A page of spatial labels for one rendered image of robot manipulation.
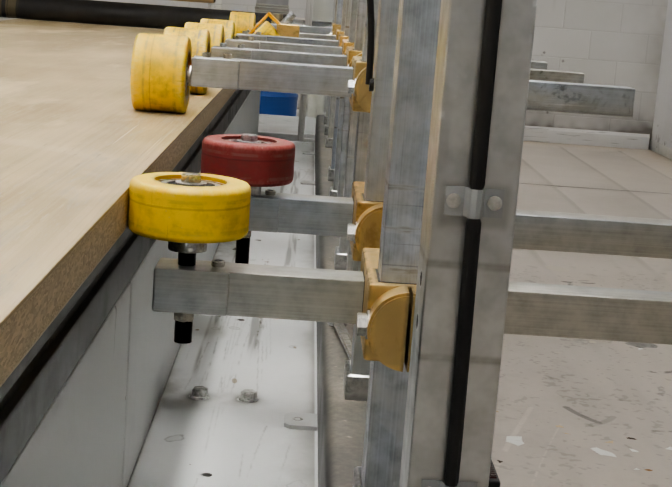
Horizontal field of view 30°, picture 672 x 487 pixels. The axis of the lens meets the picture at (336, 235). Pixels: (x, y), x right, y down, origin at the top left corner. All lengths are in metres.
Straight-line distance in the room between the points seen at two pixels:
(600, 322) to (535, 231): 0.25
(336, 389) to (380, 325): 0.33
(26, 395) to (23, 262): 0.07
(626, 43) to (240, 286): 9.45
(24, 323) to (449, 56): 0.21
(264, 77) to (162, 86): 0.11
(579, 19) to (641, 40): 0.52
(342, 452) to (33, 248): 0.38
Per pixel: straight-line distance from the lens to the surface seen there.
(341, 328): 1.26
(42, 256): 0.62
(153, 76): 1.30
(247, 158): 1.04
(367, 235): 1.01
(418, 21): 0.77
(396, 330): 0.77
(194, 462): 1.13
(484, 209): 0.52
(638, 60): 10.25
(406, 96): 0.77
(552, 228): 1.10
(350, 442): 0.97
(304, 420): 1.24
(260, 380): 1.37
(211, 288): 0.83
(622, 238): 1.11
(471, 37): 0.51
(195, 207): 0.80
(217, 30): 1.80
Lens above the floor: 1.04
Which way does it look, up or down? 11 degrees down
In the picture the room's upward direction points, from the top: 4 degrees clockwise
